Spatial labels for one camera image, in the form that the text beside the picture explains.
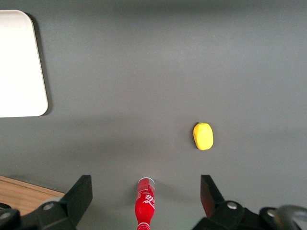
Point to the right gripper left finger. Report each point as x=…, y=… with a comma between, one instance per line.
x=79, y=196

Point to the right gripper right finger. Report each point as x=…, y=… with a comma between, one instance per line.
x=211, y=198

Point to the white rectangular tray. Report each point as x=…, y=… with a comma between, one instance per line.
x=19, y=67

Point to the wooden drawer cabinet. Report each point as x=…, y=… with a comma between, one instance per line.
x=19, y=194

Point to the yellow toy lemon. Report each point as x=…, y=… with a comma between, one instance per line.
x=203, y=136

